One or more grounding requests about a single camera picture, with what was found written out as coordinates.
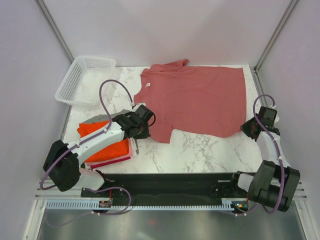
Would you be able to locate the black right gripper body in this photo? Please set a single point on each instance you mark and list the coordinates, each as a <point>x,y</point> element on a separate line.
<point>246,127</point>

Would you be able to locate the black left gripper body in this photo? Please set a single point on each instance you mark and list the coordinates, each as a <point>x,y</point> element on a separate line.
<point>143,132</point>

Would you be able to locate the dusty pink t-shirt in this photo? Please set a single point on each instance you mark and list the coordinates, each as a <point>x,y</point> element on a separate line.
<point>203,100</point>

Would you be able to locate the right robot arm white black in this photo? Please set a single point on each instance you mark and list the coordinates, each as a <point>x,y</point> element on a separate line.
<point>275,182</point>

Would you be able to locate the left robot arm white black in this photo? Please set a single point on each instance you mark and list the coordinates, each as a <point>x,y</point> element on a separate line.
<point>64,160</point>

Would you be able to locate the white folded t-shirt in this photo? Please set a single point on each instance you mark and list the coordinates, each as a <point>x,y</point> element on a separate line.
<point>134,148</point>

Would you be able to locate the orange folded t-shirt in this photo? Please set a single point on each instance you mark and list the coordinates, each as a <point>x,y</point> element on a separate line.
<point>108,145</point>

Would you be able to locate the crimson folded t-shirt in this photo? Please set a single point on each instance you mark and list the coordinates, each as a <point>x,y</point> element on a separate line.
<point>108,163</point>

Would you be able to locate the light pink folded t-shirt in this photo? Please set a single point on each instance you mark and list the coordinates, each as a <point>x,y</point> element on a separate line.
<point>124,157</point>

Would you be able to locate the white plastic basket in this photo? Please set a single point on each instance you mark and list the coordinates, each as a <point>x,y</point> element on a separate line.
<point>80,85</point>

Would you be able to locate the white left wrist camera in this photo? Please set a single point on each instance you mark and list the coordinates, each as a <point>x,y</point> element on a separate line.
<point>138,105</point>

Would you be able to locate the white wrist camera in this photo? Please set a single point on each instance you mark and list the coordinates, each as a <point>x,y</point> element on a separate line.
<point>277,118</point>
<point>138,105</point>

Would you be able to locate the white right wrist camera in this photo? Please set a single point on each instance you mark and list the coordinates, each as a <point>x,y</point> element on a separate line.
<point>277,118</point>

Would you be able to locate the right aluminium frame post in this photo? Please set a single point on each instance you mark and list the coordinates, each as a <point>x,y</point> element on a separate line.
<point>276,33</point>

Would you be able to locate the aluminium frame post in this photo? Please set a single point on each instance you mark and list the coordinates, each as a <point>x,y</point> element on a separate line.
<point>276,33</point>
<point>45,11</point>

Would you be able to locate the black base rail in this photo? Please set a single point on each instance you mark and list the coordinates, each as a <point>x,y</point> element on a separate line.
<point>167,188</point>

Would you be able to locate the white slotted cable duct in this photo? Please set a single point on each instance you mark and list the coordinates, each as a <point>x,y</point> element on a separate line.
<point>99,204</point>

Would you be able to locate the left aluminium frame post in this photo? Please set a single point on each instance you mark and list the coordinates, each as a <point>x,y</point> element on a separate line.
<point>45,11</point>

